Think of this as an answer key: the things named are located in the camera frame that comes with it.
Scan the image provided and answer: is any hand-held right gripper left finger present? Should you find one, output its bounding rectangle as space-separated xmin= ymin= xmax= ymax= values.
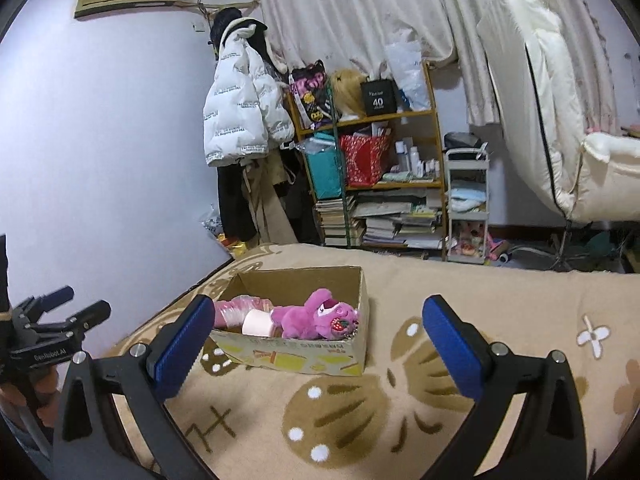
xmin=52 ymin=294 xmax=221 ymax=480

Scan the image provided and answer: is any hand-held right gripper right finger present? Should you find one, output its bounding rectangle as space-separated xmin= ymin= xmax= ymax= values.
xmin=422 ymin=296 xmax=587 ymax=480

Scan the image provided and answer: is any beige printed rug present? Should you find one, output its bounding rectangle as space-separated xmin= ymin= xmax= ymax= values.
xmin=100 ymin=242 xmax=640 ymax=480

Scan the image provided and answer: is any printed cardboard box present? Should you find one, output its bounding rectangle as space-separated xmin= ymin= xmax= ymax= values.
xmin=209 ymin=266 xmax=370 ymax=377

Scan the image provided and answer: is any red patterned bag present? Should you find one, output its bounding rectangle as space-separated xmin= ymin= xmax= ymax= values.
xmin=339 ymin=132 xmax=394 ymax=189

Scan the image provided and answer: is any beige coat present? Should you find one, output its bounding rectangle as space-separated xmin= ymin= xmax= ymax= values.
xmin=242 ymin=152 xmax=297 ymax=247

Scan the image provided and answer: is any beige curtain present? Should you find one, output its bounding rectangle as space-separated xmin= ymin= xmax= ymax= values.
xmin=245 ymin=0 xmax=621 ymax=127

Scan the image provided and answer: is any black pouch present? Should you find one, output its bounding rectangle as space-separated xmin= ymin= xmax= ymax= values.
xmin=444 ymin=131 xmax=484 ymax=151

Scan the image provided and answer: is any colourful black bag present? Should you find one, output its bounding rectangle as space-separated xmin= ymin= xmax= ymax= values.
xmin=290 ymin=60 xmax=334 ymax=129

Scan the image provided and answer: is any purple bear plush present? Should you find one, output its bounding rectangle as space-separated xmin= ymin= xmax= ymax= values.
xmin=270 ymin=288 xmax=362 ymax=342

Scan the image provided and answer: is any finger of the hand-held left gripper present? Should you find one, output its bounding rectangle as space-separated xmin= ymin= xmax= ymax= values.
xmin=10 ymin=286 xmax=75 ymax=323
xmin=30 ymin=300 xmax=112 ymax=344

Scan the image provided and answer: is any clear plastic bag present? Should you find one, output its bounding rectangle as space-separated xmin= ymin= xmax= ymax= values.
xmin=385 ymin=41 xmax=432 ymax=112

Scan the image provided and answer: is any group of white bottles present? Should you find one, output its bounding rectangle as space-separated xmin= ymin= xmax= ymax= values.
xmin=395 ymin=140 xmax=442 ymax=179

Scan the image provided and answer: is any black coat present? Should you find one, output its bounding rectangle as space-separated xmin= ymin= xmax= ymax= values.
xmin=210 ymin=7 xmax=322 ymax=244

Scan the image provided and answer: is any stack of books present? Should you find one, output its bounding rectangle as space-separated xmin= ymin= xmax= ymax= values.
xmin=314 ymin=190 xmax=445 ymax=251

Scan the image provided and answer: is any person's left hand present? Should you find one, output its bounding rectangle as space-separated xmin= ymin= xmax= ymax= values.
xmin=0 ymin=362 xmax=68 ymax=431

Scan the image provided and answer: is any teal bag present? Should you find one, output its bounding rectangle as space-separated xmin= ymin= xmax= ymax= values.
xmin=300 ymin=132 xmax=346 ymax=200

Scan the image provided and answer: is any white cushioned chair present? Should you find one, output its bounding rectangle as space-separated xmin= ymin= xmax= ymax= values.
xmin=477 ymin=0 xmax=640 ymax=272

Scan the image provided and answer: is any pink doll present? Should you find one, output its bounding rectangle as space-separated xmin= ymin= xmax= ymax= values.
xmin=212 ymin=295 xmax=274 ymax=331

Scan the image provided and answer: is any pale blue cloth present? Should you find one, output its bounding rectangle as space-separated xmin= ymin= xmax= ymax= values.
xmin=449 ymin=187 xmax=487 ymax=214

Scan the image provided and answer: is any blond wig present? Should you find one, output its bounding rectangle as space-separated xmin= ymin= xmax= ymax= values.
xmin=329 ymin=69 xmax=369 ymax=122

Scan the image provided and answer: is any pink roll cake plush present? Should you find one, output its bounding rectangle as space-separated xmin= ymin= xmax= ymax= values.
xmin=241 ymin=309 xmax=277 ymax=337

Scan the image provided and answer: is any black paper bag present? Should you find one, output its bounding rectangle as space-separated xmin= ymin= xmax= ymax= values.
xmin=361 ymin=77 xmax=401 ymax=117

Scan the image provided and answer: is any wooden shelf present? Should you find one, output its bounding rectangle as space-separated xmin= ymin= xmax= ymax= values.
xmin=287 ymin=62 xmax=449 ymax=262

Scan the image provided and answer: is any crumpled plastic bag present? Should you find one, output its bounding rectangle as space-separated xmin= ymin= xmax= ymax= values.
xmin=202 ymin=210 xmax=236 ymax=246

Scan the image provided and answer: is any pink plush toy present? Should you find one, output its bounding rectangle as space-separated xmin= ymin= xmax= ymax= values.
xmin=452 ymin=220 xmax=489 ymax=256

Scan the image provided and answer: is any white puffer jacket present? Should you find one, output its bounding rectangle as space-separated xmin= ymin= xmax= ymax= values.
xmin=202 ymin=17 xmax=296 ymax=168

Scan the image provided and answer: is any white rolling cart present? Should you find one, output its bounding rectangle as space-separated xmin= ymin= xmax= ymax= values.
xmin=444 ymin=142 xmax=491 ymax=264

